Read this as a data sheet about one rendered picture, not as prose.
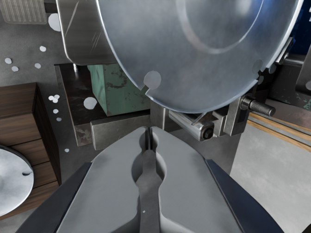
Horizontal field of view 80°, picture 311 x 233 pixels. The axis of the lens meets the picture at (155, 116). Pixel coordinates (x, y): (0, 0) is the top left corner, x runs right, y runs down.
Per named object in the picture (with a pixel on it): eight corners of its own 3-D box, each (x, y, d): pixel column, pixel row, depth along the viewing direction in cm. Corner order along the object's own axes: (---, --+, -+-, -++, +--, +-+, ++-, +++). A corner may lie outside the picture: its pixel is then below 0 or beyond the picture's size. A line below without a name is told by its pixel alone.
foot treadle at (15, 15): (8, 22, 63) (5, 23, 59) (-3, -13, 59) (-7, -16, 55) (160, 27, 88) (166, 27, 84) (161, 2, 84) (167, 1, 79)
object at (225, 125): (208, 133, 42) (246, 161, 34) (222, 57, 35) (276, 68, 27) (227, 128, 45) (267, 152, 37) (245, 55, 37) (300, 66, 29)
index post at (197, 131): (168, 118, 35) (201, 145, 27) (169, 103, 34) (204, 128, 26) (180, 115, 36) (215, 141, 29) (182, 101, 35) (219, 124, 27)
